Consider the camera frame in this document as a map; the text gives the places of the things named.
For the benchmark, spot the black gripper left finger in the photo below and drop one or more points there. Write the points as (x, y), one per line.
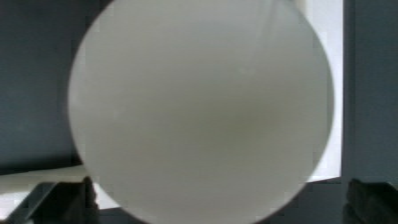
(59, 204)

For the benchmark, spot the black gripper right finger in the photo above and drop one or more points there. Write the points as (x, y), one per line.
(372, 203)

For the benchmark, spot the white lamp bulb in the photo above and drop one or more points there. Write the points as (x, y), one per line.
(201, 107)

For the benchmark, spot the white front fence wall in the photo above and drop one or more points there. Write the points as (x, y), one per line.
(18, 183)

